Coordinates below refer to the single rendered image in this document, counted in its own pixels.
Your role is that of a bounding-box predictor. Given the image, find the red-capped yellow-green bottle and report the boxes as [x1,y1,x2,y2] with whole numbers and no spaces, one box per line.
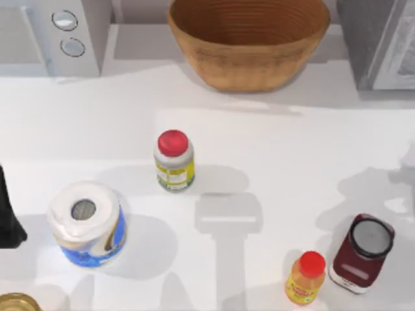
[153,130,196,193]

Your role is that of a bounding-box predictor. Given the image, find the brown woven basket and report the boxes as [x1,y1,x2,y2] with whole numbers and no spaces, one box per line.
[166,0,332,94]

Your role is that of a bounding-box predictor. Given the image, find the white and blue paper roll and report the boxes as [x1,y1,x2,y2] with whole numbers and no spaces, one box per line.
[46,180,128,268]

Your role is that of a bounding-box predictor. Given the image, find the red-capped orange bottle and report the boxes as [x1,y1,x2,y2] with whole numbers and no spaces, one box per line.
[285,250,327,306]

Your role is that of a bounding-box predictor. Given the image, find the round microwave knob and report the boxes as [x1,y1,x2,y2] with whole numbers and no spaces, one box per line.
[51,10,79,32]
[60,37,87,58]

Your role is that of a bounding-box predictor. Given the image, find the dark red jar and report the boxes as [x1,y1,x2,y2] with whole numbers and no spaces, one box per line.
[328,213,396,287]

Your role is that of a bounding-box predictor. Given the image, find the pale microwave oven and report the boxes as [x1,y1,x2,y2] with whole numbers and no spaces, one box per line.
[0,0,113,78]

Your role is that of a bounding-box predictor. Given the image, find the grey cabinet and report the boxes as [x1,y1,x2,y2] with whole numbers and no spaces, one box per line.
[335,0,415,92]

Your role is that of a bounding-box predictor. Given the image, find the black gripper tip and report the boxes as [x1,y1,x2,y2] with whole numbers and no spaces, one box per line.
[0,165,28,249]

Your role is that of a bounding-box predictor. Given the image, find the yellow glass jar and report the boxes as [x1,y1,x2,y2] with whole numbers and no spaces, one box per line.
[0,292,43,311]

